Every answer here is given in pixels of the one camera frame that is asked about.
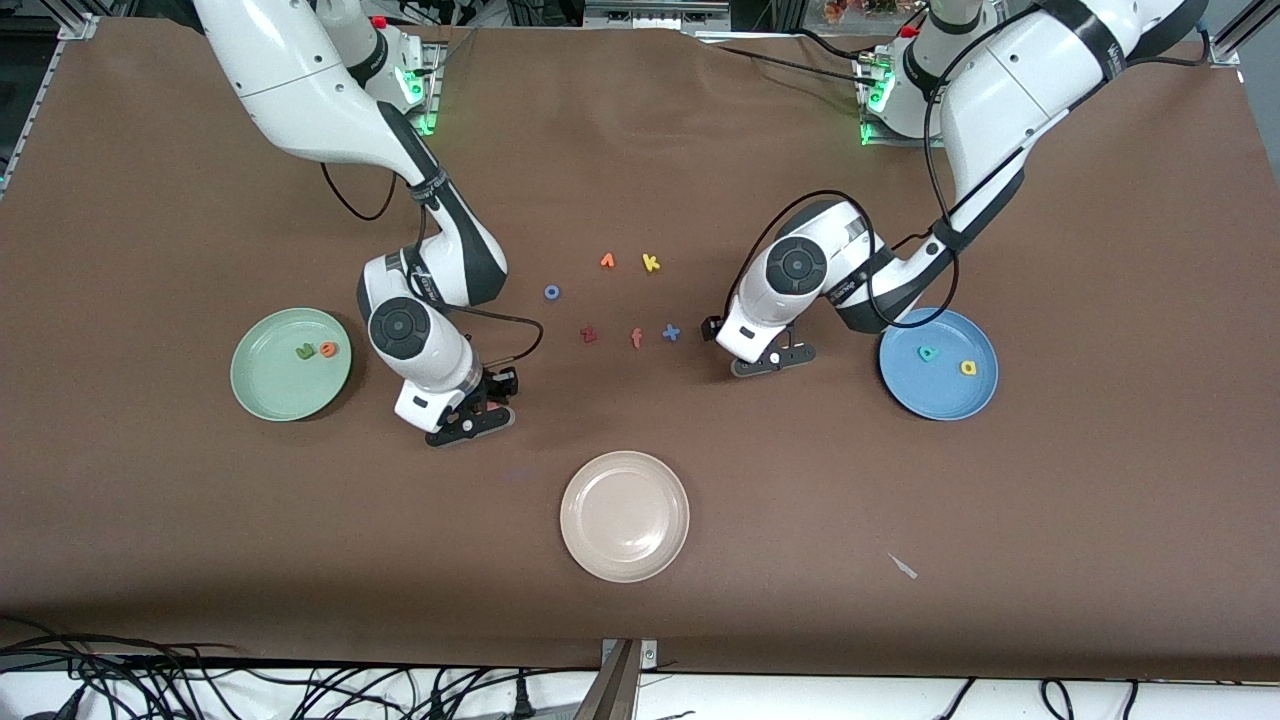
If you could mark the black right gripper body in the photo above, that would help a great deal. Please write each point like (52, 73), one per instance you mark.
(492, 388)

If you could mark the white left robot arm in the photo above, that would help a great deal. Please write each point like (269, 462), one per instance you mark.
(790, 280)

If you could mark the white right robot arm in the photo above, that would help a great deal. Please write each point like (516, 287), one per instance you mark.
(420, 340)

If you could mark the beige plate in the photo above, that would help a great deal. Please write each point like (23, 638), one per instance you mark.
(625, 515)

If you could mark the green plate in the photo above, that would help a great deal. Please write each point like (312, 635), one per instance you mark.
(270, 375)

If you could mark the blue plate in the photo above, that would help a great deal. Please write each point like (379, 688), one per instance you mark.
(940, 395)

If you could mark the white paper scrap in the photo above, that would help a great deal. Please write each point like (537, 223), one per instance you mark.
(905, 569)

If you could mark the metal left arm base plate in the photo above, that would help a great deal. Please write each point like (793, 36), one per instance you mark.
(900, 143)

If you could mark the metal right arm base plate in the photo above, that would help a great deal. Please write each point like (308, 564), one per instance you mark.
(437, 80)

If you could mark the metal table clamp bracket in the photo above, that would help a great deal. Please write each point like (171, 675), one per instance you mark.
(625, 680)

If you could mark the metal frame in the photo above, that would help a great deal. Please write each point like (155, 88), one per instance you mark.
(650, 12)

